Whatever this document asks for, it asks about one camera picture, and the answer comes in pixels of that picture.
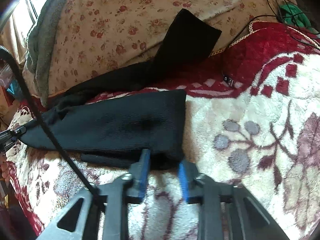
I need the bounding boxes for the beige floral quilt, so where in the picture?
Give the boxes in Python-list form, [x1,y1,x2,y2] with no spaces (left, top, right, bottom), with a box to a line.
[22,0,283,98]

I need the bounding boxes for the black braided cable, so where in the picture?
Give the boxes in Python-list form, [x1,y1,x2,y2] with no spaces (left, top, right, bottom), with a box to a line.
[0,45,106,205]

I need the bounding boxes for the black knit pants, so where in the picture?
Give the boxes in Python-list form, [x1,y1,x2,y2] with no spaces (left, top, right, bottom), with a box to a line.
[18,8,222,170]

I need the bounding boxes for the grey fleece garment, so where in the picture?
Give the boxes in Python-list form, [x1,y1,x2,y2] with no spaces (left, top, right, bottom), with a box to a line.
[26,0,67,107]

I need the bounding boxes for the thin black wire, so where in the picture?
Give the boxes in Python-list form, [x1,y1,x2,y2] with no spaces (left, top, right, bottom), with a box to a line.
[232,0,320,51]

